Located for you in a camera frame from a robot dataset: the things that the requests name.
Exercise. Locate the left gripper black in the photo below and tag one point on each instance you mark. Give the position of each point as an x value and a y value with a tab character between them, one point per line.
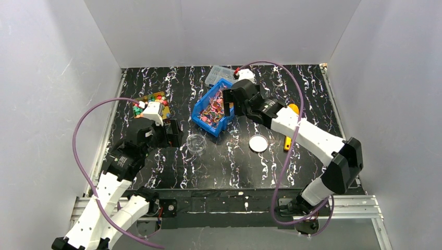
174	132

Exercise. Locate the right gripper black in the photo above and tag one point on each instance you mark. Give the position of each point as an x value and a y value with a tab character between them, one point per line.
227	104

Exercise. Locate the blue bin of lollipops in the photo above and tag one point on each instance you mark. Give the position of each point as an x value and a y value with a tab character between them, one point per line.
208	113

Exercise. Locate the tin tray of star candies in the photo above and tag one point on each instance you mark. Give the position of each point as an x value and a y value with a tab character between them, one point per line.
139	107

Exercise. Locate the yellow plastic scoop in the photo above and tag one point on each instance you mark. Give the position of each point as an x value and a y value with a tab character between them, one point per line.
287	143

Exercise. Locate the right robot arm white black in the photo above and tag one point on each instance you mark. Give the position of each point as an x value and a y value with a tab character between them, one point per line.
343	158

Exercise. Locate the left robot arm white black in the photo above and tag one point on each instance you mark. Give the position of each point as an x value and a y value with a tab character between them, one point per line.
97	227

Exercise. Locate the clear plastic jar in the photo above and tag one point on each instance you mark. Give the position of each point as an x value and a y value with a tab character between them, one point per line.
196	144

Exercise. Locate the clear plastic compartment box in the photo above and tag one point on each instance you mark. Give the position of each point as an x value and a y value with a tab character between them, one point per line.
219	72

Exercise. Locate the white round jar lid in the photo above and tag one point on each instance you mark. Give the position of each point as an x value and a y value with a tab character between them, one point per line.
258	143

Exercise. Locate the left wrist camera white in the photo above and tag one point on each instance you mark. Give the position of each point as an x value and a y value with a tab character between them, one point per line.
154	111

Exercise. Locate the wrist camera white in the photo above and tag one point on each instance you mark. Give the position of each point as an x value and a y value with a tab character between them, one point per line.
154	111
244	74

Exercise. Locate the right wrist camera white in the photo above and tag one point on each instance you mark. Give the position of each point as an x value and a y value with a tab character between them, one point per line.
244	74

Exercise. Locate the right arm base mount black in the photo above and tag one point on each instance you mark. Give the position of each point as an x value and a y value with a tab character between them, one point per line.
291	208

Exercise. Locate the aluminium frame rail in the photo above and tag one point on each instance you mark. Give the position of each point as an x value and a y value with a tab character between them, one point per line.
345	207

